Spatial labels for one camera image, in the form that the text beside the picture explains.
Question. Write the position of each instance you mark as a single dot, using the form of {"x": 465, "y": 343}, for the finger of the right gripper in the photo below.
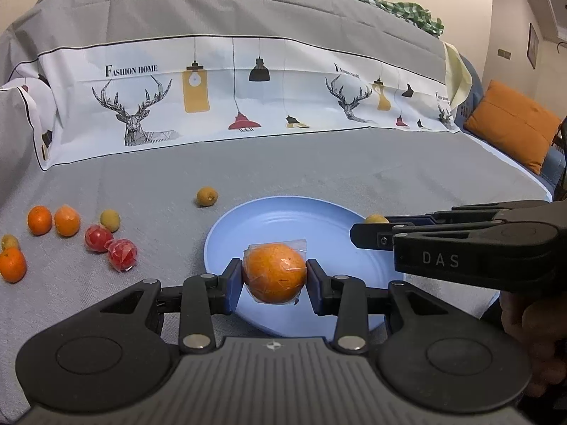
{"x": 473, "y": 213}
{"x": 376, "y": 236}

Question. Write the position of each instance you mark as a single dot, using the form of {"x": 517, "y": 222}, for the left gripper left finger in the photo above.
{"x": 204, "y": 296}

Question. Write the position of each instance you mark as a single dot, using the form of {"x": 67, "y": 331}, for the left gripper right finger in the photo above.
{"x": 345, "y": 298}

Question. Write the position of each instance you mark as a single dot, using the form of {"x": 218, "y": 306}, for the yellow-green fruit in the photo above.
{"x": 206, "y": 196}
{"x": 110, "y": 219}
{"x": 376, "y": 218}
{"x": 9, "y": 241}

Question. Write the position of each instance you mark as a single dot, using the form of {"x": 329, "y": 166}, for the plastic large orange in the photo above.
{"x": 275, "y": 273}

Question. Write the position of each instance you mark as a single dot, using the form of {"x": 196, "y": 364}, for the red tomato front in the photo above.
{"x": 122, "y": 254}

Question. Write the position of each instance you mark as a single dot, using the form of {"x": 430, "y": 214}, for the red tomato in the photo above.
{"x": 97, "y": 238}
{"x": 122, "y": 254}

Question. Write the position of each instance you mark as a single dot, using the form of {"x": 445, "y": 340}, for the red tomato back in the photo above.
{"x": 97, "y": 238}

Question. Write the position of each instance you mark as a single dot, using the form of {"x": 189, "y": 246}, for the bare orange mandarin back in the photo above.
{"x": 39, "y": 220}

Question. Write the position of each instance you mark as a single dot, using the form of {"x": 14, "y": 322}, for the bare orange mandarin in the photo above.
{"x": 13, "y": 266}
{"x": 39, "y": 220}

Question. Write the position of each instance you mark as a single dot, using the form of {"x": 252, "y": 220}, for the bare orange mandarin front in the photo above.
{"x": 13, "y": 266}

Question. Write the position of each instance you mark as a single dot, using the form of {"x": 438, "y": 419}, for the person right hand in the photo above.
{"x": 538, "y": 327}

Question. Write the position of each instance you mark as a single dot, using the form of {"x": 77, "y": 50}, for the blue plastic plate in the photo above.
{"x": 324, "y": 227}

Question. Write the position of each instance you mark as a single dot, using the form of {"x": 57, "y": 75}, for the orange cushion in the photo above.
{"x": 515, "y": 125}

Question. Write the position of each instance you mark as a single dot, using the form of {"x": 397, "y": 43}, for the cream yellow cloth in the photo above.
{"x": 458, "y": 78}

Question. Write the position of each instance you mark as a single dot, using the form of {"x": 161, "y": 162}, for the grey printed sofa cover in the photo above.
{"x": 135, "y": 105}

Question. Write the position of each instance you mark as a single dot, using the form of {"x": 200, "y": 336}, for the wall switch plate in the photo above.
{"x": 504, "y": 54}

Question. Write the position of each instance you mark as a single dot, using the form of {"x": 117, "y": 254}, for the framed wall picture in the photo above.
{"x": 533, "y": 45}

